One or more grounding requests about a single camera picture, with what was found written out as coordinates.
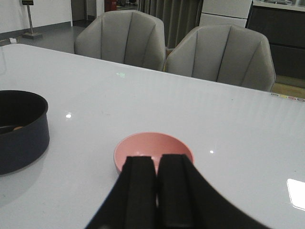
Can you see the grey upholstered chair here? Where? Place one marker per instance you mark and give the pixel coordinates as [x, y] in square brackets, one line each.
[129, 37]
[227, 54]

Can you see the right grey upholstered chair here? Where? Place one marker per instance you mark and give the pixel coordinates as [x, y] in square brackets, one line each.
[227, 54]

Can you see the white drawer cabinet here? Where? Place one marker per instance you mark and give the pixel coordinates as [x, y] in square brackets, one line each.
[234, 12]

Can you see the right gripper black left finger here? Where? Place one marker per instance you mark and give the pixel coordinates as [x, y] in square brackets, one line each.
[131, 204]

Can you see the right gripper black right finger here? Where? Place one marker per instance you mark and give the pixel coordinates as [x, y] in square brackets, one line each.
[188, 201]

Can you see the metal stanchion post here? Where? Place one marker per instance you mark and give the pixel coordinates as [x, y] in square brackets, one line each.
[31, 34]

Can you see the pink bowl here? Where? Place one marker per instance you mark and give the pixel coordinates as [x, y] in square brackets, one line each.
[151, 144]

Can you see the left grey upholstered chair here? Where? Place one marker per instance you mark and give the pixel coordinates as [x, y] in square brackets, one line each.
[129, 37]

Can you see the dark blue saucepan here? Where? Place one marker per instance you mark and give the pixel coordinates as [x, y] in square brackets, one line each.
[21, 147]

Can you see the dark grey sideboard counter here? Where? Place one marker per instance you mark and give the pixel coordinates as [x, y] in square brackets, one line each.
[284, 26]

